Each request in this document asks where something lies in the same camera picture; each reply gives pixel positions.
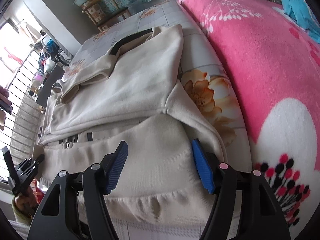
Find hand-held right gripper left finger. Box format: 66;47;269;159
27;140;129;240

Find red hanging garment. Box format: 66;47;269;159
4;46;24;64

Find metal window railing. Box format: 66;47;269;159
0;50;43;155

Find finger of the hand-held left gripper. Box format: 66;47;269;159
1;147;17;180

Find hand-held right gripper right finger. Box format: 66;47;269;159
191;138;292;240

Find floral plaid bed sheet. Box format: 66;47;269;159
61;0;248;240

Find blue cartoon cloth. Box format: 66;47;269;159
281;0;320;39

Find small wooden drawer cabinet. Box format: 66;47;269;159
84;1;103;24

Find person's left hand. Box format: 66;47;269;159
14;195;35;217

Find black bicycle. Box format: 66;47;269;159
52;46;73;67

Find pink floral blanket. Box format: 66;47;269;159
177;0;320;233

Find pile of clothes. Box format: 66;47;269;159
37;36;60;70

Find black low cabinet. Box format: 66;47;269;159
35;66;67;107

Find wooden chair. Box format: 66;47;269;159
82;0;132;32

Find beige zip jacket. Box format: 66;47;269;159
37;24;252;227

